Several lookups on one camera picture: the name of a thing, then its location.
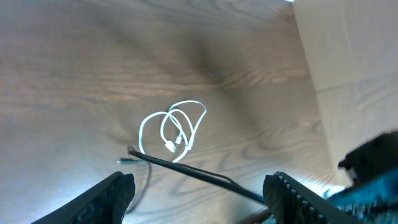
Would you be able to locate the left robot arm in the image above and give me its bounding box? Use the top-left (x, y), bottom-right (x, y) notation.
top-left (38, 131), bottom-right (397, 223)

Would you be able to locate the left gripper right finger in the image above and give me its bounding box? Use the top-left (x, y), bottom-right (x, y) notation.
top-left (263, 172), bottom-right (360, 224)

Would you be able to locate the white USB cable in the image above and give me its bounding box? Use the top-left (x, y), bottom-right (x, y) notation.
top-left (138, 100), bottom-right (208, 164)

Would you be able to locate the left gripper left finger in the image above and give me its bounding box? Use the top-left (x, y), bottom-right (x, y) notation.
top-left (34, 171), bottom-right (135, 224)

